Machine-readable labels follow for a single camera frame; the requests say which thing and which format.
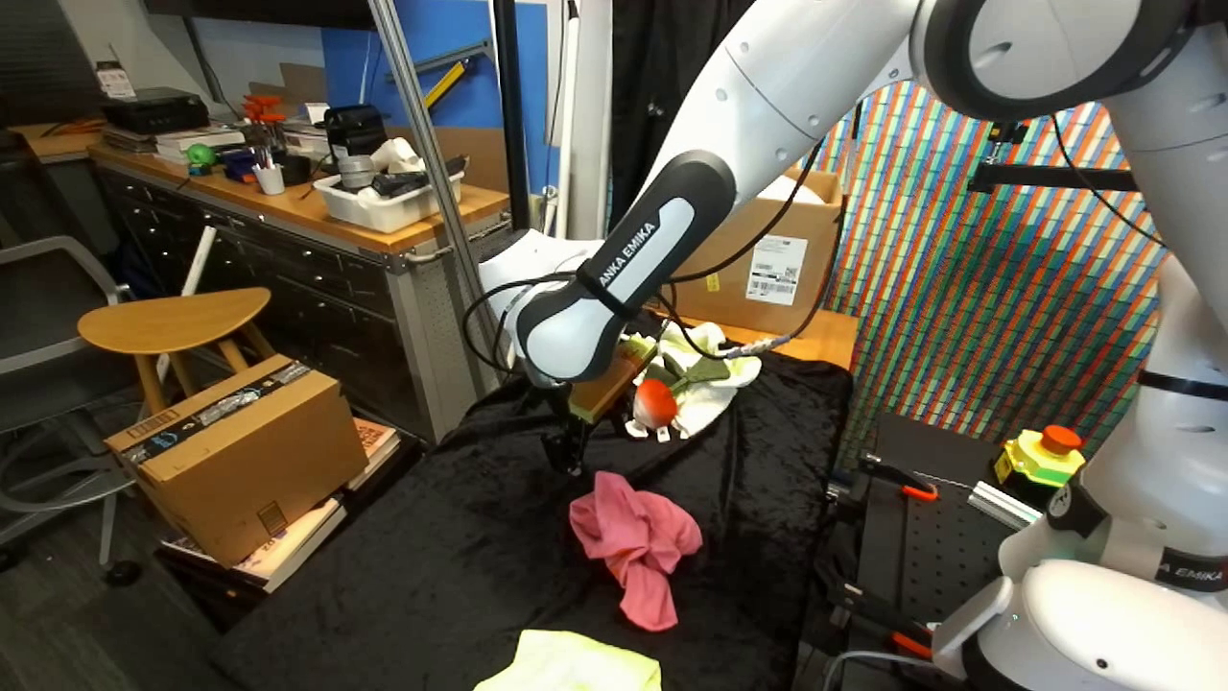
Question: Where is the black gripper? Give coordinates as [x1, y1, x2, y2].
[545, 382, 603, 487]

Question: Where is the black printer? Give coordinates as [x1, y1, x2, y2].
[100, 84, 214, 138]

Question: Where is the wood topped cabinet workbench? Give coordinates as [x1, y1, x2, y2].
[83, 134, 517, 446]

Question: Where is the cardboard box with label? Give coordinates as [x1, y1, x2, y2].
[159, 496, 352, 600]

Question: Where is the white cup with flowers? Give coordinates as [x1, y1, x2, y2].
[237, 88, 293, 201]

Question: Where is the yellow red emergency stop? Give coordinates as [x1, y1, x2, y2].
[993, 423, 1089, 491]

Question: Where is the white rod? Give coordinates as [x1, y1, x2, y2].
[173, 221, 224, 302]

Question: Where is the black camera support arm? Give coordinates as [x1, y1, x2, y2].
[968, 118, 1144, 201]

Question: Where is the bright yellow cloth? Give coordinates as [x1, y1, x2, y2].
[471, 627, 667, 691]

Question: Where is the black curtain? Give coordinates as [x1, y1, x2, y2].
[608, 0, 759, 225]

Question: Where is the yellow wrist camera mount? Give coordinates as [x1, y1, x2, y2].
[568, 348, 651, 426]

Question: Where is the silver metal pole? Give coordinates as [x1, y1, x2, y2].
[366, 0, 505, 389]

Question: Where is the wooden stool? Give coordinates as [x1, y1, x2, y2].
[74, 284, 279, 414]

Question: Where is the black velvet tablecloth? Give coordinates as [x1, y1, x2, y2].
[206, 343, 858, 691]

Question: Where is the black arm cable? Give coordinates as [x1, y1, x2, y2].
[455, 138, 835, 375]

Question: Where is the white tray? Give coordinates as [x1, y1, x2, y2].
[312, 169, 471, 237]

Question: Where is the orange handled clamp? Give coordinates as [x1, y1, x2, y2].
[857, 453, 947, 505]
[824, 581, 942, 663]

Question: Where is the black stand pole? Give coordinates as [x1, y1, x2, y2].
[491, 0, 536, 240]

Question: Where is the pink cloth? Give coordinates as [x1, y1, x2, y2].
[568, 469, 707, 636]

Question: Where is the short silver bar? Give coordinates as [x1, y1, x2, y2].
[968, 477, 1049, 535]

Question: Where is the black tabletop appliance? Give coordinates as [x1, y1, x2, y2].
[320, 103, 393, 196]

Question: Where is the labelled cardboard box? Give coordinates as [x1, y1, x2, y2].
[667, 169, 848, 339]

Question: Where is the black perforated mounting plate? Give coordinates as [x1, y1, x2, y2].
[801, 405, 1027, 691]

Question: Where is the cardboard box with black tape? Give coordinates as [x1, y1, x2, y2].
[105, 352, 374, 567]

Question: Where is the red edged book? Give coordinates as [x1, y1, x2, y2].
[338, 414, 404, 496]

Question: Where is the grey frame office chair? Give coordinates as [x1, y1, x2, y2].
[0, 229, 145, 591]

